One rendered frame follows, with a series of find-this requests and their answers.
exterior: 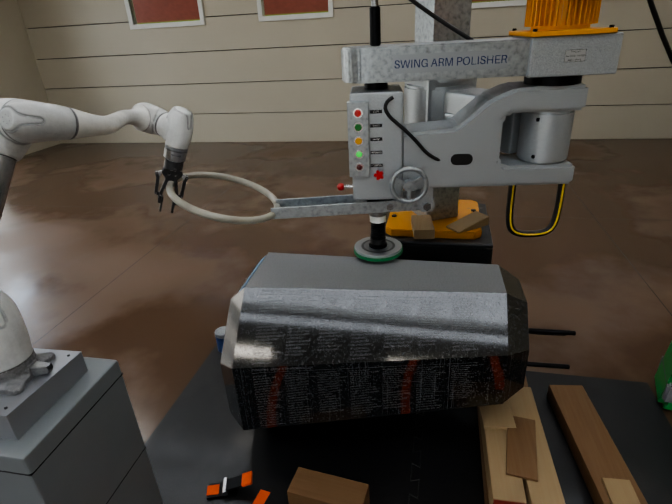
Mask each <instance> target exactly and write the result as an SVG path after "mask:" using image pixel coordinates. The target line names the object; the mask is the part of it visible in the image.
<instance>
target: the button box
mask: <svg viewBox="0 0 672 504"><path fill-rule="evenodd" d="M356 108H360V109H361V110H362V112H363V115H362V116H361V117H360V118H355V117H354V116H353V111H354V110H355V109H356ZM357 122H359V123H361V124H362V125H363V129H362V131H361V132H356V131H355V130H354V128H353V127H354V124H355V123H357ZM347 124H348V149H349V173H350V177H369V176H370V153H369V104H368V101H348V102H347ZM357 136H361V137H362V138H363V144H362V145H360V146H357V145H356V144H355V143H354V139H355V137H357ZM356 150H362V151H363V153H364V156H363V157H362V158H361V159H357V158H356V157H355V155H354V153H355V151H356ZM357 163H362V164H363V165H364V169H363V171H361V172H358V171H356V170H355V165H356V164H357Z"/></svg>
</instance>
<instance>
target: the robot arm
mask: <svg viewBox="0 0 672 504"><path fill-rule="evenodd" d="M127 124H129V125H133V126H134V128H135V129H136V130H138V131H142V132H146V133H149V134H155V135H159V136H161V137H162V138H163V139H164V140H165V148H164V157H165V160H164V167H163V169H162V170H160V171H158V170H156V171H155V175H156V182H155V190H154V193H155V194H157V195H158V203H160V206H159V212H161V209H162V203H163V191H164V189H165V187H166V184H167V182H168V181H174V185H175V193H176V194H177V195H178V196H179V197H180V198H183V195H184V190H185V186H186V182H187V180H188V176H187V175H184V174H183V172H182V170H183V164H184V161H186V156H187V152H188V147H189V144H190V142H191V139H192V135H193V127H194V119H193V113H192V112H191V111H190V110H188V109H186V108H184V107H181V106H174V107H173V108H172V109H171V110H170V111H169V112H167V111H166V110H164V109H162V108H160V107H158V106H156V105H153V104H150V103H144V102H143V103H138V104H136V105H134V106H133V108H132V109H130V110H120V111H117V112H115V113H112V114H109V115H106V116H99V115H94V114H90V113H86V112H83V111H79V110H76V109H73V108H70V107H65V106H60V105H56V104H50V103H43V102H37V101H32V100H26V99H16V98H0V221H1V217H2V213H3V210H4V206H5V202H6V199H7V195H8V191H9V188H10V184H11V180H12V177H13V173H14V169H15V165H16V162H17V161H20V160H21V159H22V158H23V157H24V155H25V154H26V152H27V150H28V149H29V147H30V146H31V145H32V143H38V142H47V141H59V140H72V139H78V138H84V137H91V136H100V135H108V134H112V133H114V132H116V131H118V130H119V129H121V128H122V127H124V126H125V125H127ZM161 173H162V174H163V175H164V177H165V178H164V181H163V184H162V186H161V188H160V191H158V185H159V176H161ZM181 177H182V179H183V182H182V187H181V192H180V194H178V183H177V180H178V179H180V178H181ZM53 359H55V354H54V353H53V352H47V353H35V351H34V349H33V347H32V344H31V340H30V336H29V333H28V330H27V327H26V325H25V322H24V320H23V317H22V315H21V313H20V311H19V309H18V307H17V305H16V303H15V302H14V301H13V300H12V299H11V298H10V297H9V296H8V295H7V294H6V293H5V292H3V291H2V290H0V394H8V395H18V394H20V393H22V392H23V391H24V389H25V387H26V386H27V385H28V383H29V382H30V381H31V380H32V379H33V378H34V377H35V376H38V375H43V374H47V373H50V372H51V371H52V370H53V365H52V364H51V363H49V362H50V361H52V360H53Z"/></svg>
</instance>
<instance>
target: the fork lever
mask: <svg viewBox="0 0 672 504"><path fill-rule="evenodd" d="M420 193H421V190H413V191H411V199H413V198H415V197H417V196H418V195H420ZM275 202H276V203H278V204H280V206H281V207H277V208H271V212H274V213H275V215H276V216H275V218H273V219H287V218H303V217H320V216H336V215H352V214H368V213H384V212H400V211H416V210H420V204H421V200H419V201H418V202H415V203H411V204H405V203H401V202H399V201H397V200H396V199H393V200H385V201H370V202H367V200H354V198H353V194H347V195H332V196H317V197H302V198H287V199H276V200H275ZM423 209H424V210H426V211H428V210H430V209H431V204H428V203H426V204H424V205H423Z"/></svg>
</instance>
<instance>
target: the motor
mask: <svg viewBox="0 0 672 504"><path fill-rule="evenodd" d="M601 2H602V0H527V5H526V14H525V23H524V27H531V28H530V30H519V31H516V30H517V29H516V28H513V29H512V31H509V36H522V37H544V36H563V35H581V34H600V33H617V32H618V27H614V26H615V25H609V27H590V25H591V24H595V23H598V19H599V13H600V7H601Z"/></svg>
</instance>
